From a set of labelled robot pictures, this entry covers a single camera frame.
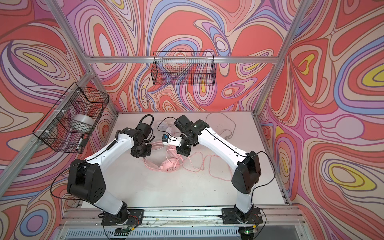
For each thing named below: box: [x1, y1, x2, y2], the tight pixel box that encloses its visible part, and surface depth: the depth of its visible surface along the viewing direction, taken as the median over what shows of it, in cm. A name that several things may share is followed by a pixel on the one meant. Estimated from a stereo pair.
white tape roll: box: [72, 114, 95, 133], surface depth 74 cm
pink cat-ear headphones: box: [143, 141, 182, 173], surface depth 80 cm
